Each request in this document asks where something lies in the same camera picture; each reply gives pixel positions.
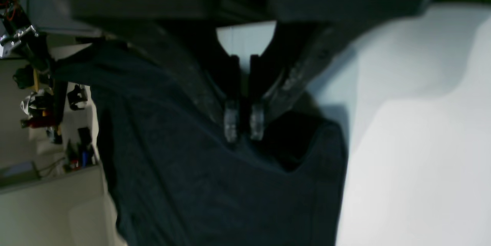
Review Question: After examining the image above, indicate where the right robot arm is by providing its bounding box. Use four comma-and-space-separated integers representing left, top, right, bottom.
0, 0, 54, 74

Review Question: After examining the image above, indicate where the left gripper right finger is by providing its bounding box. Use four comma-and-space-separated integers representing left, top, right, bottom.
249, 0, 431, 141

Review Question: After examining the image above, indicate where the left grey partition panel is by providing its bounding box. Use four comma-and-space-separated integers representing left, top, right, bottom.
0, 166, 126, 246

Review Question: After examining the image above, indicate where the black T-shirt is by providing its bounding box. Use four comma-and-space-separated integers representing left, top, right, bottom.
54, 42, 347, 246

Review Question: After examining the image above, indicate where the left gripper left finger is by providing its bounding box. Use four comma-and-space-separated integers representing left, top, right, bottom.
54, 0, 240, 143

